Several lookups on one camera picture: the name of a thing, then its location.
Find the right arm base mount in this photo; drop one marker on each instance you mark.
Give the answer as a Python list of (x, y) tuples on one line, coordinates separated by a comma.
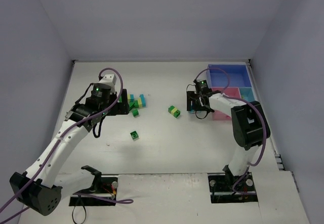
[(221, 192)]

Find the small green lego brick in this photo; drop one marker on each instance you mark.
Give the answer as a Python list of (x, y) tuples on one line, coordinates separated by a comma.
[(135, 113)]

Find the dark green lego brick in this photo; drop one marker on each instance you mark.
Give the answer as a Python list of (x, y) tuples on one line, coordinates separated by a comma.
[(134, 135)]

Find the light blue plastic bin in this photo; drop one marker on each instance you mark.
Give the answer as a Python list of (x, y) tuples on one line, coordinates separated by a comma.
[(247, 94)]

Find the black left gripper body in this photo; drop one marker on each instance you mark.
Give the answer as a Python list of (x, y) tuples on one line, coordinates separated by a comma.
[(122, 102)]

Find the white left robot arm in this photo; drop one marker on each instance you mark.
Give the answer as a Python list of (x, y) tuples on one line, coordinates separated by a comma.
[(39, 187)]

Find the cyan yellow lego stack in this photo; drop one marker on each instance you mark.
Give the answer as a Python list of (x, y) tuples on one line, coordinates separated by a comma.
[(138, 103)]

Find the green yellow lego stack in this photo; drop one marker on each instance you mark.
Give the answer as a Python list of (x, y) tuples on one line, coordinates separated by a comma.
[(174, 111)]

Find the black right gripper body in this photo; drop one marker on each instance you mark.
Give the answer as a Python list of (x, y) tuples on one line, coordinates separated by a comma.
[(192, 101)]

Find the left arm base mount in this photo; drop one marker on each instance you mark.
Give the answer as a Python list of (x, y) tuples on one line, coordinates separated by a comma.
[(105, 190)]

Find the pink plastic bin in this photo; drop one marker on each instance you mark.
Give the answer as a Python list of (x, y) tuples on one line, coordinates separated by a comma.
[(222, 103)]

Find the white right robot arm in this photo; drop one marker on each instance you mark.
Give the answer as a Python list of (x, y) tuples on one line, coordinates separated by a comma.
[(249, 125)]

